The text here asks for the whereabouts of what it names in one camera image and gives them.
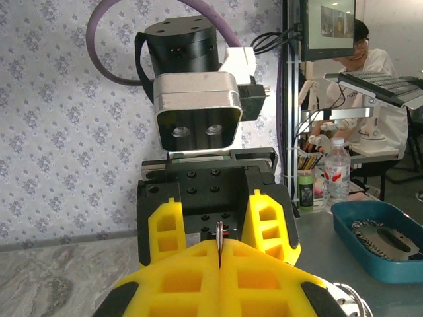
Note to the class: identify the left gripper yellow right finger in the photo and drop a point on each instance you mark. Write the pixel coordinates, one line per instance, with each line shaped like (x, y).
(264, 297)

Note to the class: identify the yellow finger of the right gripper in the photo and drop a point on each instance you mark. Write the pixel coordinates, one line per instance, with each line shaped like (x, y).
(145, 231)
(287, 231)

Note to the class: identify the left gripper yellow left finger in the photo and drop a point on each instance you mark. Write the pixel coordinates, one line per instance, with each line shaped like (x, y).
(185, 297)

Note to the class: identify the silver metal keyring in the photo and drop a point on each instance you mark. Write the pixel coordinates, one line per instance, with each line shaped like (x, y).
(219, 231)

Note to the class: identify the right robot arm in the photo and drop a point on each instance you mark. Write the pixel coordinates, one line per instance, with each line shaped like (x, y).
(181, 46)

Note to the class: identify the green can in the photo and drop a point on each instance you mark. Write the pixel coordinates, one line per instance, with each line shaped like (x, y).
(305, 191)

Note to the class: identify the blue plastic tray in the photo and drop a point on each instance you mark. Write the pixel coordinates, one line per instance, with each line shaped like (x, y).
(350, 237)

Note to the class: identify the cup of pencils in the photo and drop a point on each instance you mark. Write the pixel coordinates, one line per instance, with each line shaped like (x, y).
(310, 163)

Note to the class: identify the clear plastic water bottle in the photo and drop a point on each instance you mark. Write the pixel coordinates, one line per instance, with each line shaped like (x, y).
(336, 178)

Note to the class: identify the metal toothed blades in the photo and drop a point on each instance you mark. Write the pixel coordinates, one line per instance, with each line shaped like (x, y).
(370, 237)

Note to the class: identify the black keyboard on silver stand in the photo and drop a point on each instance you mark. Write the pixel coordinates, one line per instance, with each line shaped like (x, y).
(380, 84)

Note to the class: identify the black computer monitor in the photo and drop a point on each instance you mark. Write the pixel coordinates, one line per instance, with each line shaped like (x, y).
(327, 46)

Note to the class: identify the person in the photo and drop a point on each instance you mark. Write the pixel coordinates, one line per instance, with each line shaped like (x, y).
(380, 62)

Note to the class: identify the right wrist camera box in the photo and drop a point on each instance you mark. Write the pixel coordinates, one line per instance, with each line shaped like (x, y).
(195, 95)

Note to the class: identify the white desk mount base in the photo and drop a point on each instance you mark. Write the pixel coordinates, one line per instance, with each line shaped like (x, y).
(373, 140)

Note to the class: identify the aluminium frame post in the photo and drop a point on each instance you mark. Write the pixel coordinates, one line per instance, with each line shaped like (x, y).
(292, 99)

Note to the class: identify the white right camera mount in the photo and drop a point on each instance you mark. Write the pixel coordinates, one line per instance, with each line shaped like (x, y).
(241, 62)

